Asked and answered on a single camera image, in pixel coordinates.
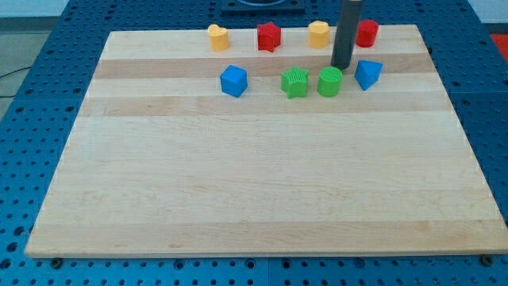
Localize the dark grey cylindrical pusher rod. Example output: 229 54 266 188
330 0 363 70

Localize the yellow hexagon block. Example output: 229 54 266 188
308 21 330 48

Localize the green star block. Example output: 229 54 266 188
281 66 309 99

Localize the red star block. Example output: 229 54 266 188
256 21 282 52

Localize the red cylinder block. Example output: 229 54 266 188
356 20 379 48

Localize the blue triangle block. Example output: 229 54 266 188
354 60 383 91

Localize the green cylinder block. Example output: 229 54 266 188
317 66 343 98

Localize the blue cube block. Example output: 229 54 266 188
220 65 248 98

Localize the yellow heart block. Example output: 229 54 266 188
207 24 229 52

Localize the light wooden board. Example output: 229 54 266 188
25 25 507 259

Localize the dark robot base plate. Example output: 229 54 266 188
217 0 306 15

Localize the black cable on floor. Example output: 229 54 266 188
0 65 32 99

